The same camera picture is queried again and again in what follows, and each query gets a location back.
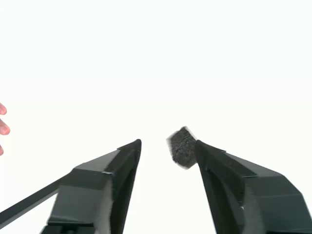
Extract black camera cable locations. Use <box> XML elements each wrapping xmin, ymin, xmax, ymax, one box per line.
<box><xmin>0</xmin><ymin>187</ymin><xmax>60</xmax><ymax>230</ymax></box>

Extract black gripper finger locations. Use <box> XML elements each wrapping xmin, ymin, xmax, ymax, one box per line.
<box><xmin>194</xmin><ymin>139</ymin><xmax>312</xmax><ymax>234</ymax></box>
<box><xmin>40</xmin><ymin>138</ymin><xmax>142</xmax><ymax>234</ymax></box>

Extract small black box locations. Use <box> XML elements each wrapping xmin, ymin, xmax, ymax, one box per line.
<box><xmin>166</xmin><ymin>126</ymin><xmax>198</xmax><ymax>171</ymax></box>

